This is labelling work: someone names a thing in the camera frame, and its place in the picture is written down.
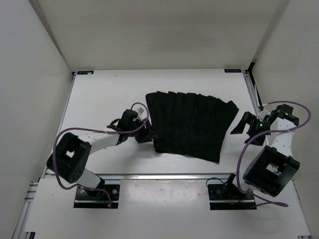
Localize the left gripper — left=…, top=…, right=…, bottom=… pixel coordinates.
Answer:
left=127, top=118, right=159, bottom=143

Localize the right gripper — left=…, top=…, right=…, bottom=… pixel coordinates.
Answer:
left=230, top=112, right=271, bottom=146

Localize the black pleated skirt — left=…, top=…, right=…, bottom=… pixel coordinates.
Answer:
left=146, top=91, right=239, bottom=163

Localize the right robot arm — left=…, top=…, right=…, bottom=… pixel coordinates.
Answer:
left=231, top=104, right=300, bottom=197

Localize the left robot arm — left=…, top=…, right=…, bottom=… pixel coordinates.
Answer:
left=46, top=108, right=158, bottom=200

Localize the right blue corner label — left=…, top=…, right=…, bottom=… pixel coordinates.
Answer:
left=224, top=69, right=242, bottom=73

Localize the blue corner label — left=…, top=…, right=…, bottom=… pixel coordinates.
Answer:
left=77, top=71, right=94, bottom=75
left=224, top=69, right=242, bottom=73

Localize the left blue corner label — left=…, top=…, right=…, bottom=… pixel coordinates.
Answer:
left=77, top=71, right=94, bottom=75

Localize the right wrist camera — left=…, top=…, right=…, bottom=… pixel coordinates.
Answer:
left=257, top=106, right=270, bottom=121

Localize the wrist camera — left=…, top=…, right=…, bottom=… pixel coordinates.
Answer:
left=257, top=106, right=270, bottom=121
left=134, top=107, right=145, bottom=120

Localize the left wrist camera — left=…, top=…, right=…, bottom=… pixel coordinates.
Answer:
left=134, top=107, right=145, bottom=120

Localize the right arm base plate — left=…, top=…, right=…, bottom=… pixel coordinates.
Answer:
left=205, top=177, right=257, bottom=211

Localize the front aluminium rail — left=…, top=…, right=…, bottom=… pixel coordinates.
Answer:
left=42, top=173, right=236, bottom=180

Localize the left aluminium rail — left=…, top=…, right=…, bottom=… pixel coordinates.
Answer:
left=11, top=72, right=76, bottom=239

